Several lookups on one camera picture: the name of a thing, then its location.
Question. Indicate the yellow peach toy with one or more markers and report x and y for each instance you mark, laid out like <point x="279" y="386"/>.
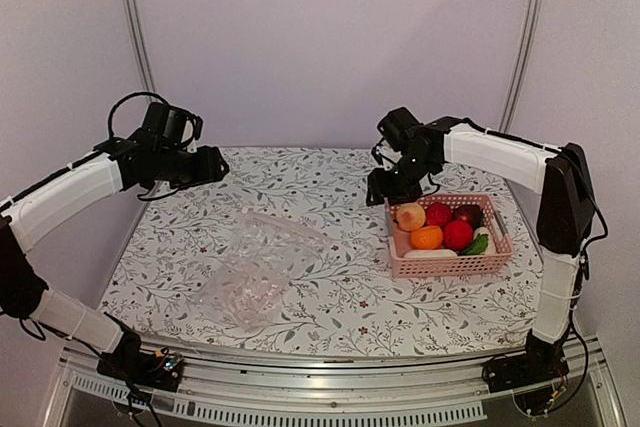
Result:
<point x="410" y="217"/>

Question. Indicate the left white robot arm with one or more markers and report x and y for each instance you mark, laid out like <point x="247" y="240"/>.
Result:
<point x="112" y="167"/>

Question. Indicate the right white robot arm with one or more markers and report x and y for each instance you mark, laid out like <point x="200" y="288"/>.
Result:
<point x="559" y="175"/>

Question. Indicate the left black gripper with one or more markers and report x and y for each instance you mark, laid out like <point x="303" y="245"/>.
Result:
<point x="210" y="168"/>

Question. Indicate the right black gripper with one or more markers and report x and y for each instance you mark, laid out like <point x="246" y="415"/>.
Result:
<point x="381" y="189"/>

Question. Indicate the right aluminium frame post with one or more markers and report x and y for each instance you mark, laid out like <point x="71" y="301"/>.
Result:
<point x="527" y="37"/>

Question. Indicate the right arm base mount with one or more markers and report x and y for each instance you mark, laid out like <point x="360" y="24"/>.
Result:
<point x="536" y="384"/>

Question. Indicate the pink plastic basket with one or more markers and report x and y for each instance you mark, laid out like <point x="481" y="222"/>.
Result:
<point x="454" y="266"/>

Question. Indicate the white radish with green leaf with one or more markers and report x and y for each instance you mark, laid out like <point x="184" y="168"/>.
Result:
<point x="482" y="244"/>

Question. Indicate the orange tangerine toy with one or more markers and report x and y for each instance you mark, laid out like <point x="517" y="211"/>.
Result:
<point x="429" y="237"/>

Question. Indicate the left aluminium frame post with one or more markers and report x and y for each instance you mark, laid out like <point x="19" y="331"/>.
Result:
<point x="135" y="28"/>

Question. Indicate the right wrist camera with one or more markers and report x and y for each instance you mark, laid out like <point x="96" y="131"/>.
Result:
<point x="397" y="127"/>

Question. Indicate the floral table mat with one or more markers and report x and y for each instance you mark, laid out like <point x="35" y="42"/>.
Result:
<point x="342" y="302"/>

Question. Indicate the red mushroom toy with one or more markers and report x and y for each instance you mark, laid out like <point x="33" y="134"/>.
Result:
<point x="457" y="235"/>

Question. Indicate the dark purple fruit toy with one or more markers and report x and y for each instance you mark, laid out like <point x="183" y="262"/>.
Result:
<point x="469" y="213"/>

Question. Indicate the red strawberry toy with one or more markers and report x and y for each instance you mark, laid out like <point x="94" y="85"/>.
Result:
<point x="438" y="214"/>

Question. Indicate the white radish toy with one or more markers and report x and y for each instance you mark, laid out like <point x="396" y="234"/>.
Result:
<point x="425" y="254"/>

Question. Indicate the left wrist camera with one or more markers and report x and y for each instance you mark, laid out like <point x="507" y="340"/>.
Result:
<point x="167" y="127"/>

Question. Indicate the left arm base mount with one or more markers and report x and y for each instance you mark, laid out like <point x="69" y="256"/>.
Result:
<point x="160" y="370"/>

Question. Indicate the clear zip top bag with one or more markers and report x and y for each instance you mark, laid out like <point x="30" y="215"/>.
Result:
<point x="253" y="274"/>

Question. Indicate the front aluminium rail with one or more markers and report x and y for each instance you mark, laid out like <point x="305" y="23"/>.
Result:
<point x="224" y="386"/>

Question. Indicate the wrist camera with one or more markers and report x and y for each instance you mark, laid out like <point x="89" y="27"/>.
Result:
<point x="397" y="127"/>
<point x="167" y="127"/>

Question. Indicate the aluminium frame post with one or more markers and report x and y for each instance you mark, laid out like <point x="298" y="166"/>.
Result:
<point x="135" y="28"/>
<point x="527" y="37"/>

